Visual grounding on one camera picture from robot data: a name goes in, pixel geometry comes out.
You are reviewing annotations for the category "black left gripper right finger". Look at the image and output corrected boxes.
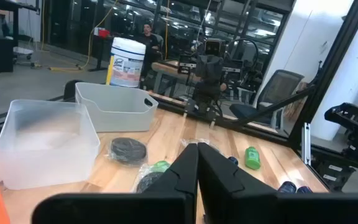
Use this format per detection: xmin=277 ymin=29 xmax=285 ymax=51
xmin=197 ymin=142 xmax=358 ymax=224

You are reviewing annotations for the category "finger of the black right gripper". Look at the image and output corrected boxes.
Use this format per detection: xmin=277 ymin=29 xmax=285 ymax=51
xmin=196 ymin=82 xmax=210 ymax=108
xmin=209 ymin=82 xmax=224 ymax=110

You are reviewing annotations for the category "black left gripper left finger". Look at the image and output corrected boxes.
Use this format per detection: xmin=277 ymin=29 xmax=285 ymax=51
xmin=31 ymin=142 xmax=199 ymax=224

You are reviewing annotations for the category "small green bottle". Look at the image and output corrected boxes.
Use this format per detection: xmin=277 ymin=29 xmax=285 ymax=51
xmin=244 ymin=146 xmax=262 ymax=170
xmin=150 ymin=160 xmax=171 ymax=174

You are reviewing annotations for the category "wooden background table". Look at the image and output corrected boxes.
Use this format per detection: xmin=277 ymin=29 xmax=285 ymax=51
xmin=150 ymin=60 xmax=204 ymax=94

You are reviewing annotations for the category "grey mesh office chair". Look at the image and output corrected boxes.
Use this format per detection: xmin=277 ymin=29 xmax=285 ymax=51
xmin=229 ymin=68 xmax=306 ymax=130

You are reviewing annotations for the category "person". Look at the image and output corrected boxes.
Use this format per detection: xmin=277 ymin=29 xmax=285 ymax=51
xmin=138 ymin=22 xmax=165 ymax=63

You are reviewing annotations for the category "white disinfecting wipes canister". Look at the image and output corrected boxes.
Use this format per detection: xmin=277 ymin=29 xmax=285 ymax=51
xmin=106 ymin=36 xmax=147 ymax=88

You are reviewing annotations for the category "red box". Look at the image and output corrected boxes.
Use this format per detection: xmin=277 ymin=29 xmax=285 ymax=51
xmin=93 ymin=27 xmax=111 ymax=39

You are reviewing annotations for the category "clear plastic bin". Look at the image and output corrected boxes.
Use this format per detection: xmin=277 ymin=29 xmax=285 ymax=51
xmin=0 ymin=99 xmax=101 ymax=191

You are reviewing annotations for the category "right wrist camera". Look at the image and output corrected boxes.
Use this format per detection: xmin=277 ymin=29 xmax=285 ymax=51
xmin=203 ymin=39 xmax=223 ymax=57

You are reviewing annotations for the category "black diagonal frame brace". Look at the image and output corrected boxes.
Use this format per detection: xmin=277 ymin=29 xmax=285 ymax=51
xmin=233 ymin=86 xmax=316 ymax=127

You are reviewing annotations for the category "white plastic bin with handles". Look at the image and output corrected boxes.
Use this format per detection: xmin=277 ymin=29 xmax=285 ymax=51
xmin=75 ymin=82 xmax=159 ymax=133

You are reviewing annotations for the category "silver frame bracket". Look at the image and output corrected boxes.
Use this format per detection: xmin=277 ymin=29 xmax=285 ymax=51
xmin=301 ymin=122 xmax=311 ymax=166

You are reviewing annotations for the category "black frame post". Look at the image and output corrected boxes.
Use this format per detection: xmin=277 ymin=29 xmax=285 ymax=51
xmin=287 ymin=0 xmax=358 ymax=147

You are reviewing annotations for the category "yellow floor cable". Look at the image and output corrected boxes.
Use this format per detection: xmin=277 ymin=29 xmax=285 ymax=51
xmin=34 ymin=0 xmax=119 ymax=72

